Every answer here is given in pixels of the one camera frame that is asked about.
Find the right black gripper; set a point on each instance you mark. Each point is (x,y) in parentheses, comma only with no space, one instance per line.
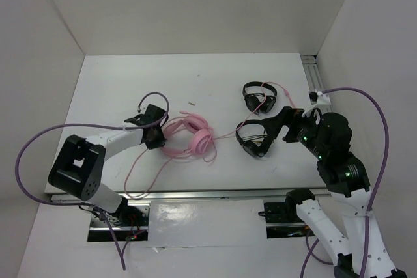
(289,116)

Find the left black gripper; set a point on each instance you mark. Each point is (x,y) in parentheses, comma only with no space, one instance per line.
(159,142)

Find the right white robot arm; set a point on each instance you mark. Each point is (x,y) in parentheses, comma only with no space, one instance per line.
(360,250)

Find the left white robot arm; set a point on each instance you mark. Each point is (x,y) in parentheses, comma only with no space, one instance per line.
(79,165)

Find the far black headphones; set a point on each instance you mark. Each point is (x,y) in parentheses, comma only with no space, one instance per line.
(259,102)

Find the black headphones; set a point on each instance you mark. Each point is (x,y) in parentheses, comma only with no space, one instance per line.
(256,145)
(259,102)

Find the near black headphones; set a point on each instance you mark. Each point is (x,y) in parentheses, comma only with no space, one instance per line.
(256,145)

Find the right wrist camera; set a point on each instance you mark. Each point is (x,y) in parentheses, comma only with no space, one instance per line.
(319,101)

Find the right side aluminium rail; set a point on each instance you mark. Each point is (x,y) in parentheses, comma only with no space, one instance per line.
(311,70)

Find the aluminium rail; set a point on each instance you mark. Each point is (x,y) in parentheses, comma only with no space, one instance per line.
(311,70)
(211,194)

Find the front aluminium rail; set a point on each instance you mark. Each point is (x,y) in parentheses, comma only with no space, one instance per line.
(211,194)

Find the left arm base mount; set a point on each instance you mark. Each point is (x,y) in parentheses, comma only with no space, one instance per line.
(134,228)

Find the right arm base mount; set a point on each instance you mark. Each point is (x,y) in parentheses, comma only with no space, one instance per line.
(280,224)

